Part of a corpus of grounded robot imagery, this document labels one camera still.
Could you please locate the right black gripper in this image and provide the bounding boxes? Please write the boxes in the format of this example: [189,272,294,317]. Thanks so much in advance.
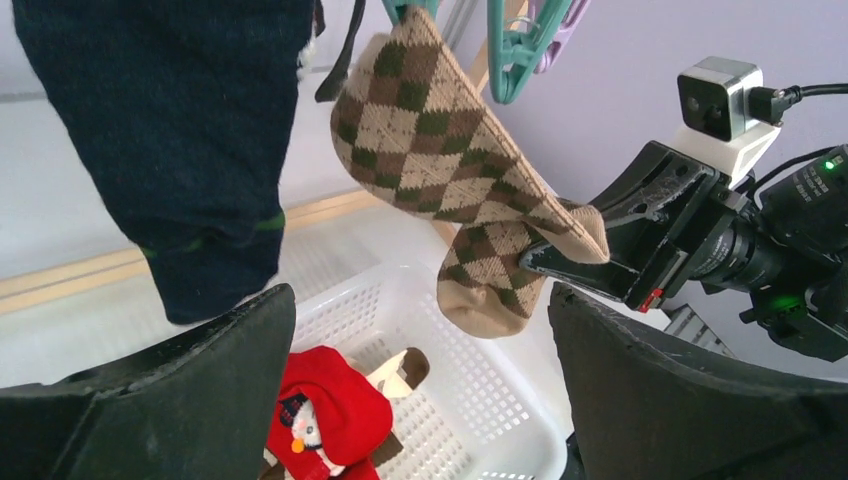
[519,141,753,313]

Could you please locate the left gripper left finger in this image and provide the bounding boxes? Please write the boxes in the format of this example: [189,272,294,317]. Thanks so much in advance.
[1,284,296,479]

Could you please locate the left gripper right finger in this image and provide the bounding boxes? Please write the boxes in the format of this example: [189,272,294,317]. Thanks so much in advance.
[548,283,847,480]

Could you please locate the brown cream striped sock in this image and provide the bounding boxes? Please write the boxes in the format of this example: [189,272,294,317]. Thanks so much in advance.
[345,347,430,400]

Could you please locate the argyle brown sock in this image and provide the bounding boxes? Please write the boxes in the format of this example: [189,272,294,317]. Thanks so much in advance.
[331,7,610,339]

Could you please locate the brown white wavy sock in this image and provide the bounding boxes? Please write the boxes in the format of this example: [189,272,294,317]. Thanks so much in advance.
[258,433,403,480]

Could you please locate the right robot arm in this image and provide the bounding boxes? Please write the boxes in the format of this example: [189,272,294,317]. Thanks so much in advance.
[520,141,847,362]

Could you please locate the white oval clip hanger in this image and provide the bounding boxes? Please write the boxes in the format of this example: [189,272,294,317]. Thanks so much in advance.
[368,1,586,113]

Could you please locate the white plastic laundry basket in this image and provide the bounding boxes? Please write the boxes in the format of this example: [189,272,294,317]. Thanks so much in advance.
[291,263,573,479]

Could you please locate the santa pattern dark sock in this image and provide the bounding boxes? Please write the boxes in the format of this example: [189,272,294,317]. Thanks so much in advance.
[11,0,327,326]

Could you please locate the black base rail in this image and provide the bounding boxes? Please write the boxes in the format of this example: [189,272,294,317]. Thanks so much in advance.
[664,304,736,359]

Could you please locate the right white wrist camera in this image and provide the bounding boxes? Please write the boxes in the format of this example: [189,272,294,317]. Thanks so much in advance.
[670,56,781,187]

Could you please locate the wooden drying rack frame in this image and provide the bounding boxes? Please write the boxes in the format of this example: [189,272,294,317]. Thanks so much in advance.
[0,0,531,318]

